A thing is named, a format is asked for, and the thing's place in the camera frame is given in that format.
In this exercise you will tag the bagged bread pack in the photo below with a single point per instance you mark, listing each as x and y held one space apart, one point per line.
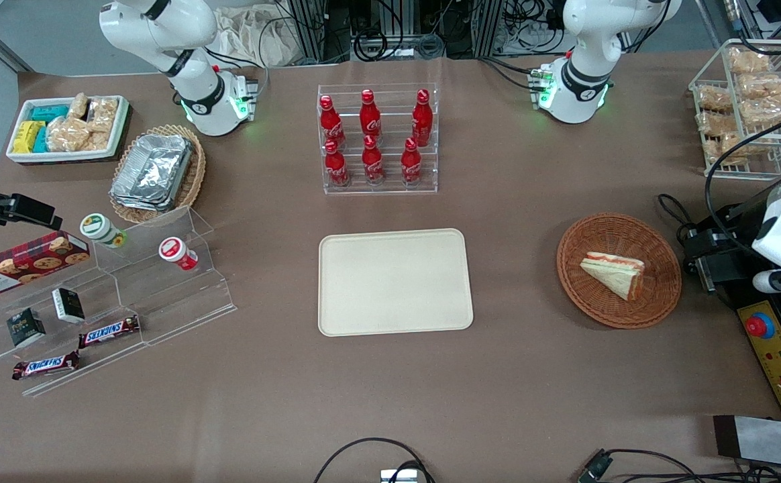
749 60
724 149
765 87
715 98
716 124
763 113

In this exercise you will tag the aluminium foil container stack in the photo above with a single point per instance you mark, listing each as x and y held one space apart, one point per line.
152 171

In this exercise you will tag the brown chocolate bar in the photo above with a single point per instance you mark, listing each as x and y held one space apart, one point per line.
109 331
45 365

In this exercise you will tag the triangle sandwich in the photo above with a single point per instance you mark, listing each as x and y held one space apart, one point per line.
615 275

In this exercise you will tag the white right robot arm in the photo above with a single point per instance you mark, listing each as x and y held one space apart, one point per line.
182 40

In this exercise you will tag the round brown wicker basket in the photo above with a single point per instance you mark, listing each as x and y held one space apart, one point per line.
595 302

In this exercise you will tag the bagged rice cracker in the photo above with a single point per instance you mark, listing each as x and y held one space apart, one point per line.
67 134
78 106
103 114

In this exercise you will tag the beige cloth bag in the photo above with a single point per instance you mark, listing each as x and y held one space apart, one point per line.
249 37

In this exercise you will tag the oval wicker basket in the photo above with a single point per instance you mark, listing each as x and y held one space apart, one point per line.
192 181

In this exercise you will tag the yellow snack packet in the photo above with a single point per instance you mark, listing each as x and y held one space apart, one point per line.
28 137

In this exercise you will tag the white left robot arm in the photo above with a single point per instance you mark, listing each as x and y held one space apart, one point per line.
585 67

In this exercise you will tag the green lid yogurt cup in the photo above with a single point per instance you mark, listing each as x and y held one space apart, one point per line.
100 230

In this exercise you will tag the beige plastic tray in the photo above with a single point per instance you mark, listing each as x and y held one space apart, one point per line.
396 282

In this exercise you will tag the white rectangular snack tray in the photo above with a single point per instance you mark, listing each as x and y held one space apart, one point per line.
62 157

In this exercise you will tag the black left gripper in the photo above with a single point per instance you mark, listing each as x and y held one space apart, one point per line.
733 240

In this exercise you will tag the teal snack packet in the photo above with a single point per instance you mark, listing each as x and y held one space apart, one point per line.
49 113

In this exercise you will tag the red tartan cookie box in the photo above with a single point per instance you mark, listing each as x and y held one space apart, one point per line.
21 265

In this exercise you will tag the clear acrylic stepped display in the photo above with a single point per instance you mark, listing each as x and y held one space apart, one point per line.
162 302

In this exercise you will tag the red cola bottle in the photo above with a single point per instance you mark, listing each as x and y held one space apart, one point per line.
370 117
336 168
331 124
422 121
411 164
372 164

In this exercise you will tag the grey black flat strip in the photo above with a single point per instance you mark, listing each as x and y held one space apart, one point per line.
766 439

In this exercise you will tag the small black box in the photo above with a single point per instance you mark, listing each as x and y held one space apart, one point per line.
26 327
68 306

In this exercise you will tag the red emergency stop button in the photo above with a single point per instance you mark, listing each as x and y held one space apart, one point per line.
760 325

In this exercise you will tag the clear acrylic bottle rack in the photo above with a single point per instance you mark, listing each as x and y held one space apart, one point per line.
377 188

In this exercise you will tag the aluminium frame post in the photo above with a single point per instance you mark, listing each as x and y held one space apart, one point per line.
489 27
306 30

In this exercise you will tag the red lid yogurt cup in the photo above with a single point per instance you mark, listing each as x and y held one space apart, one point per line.
177 253

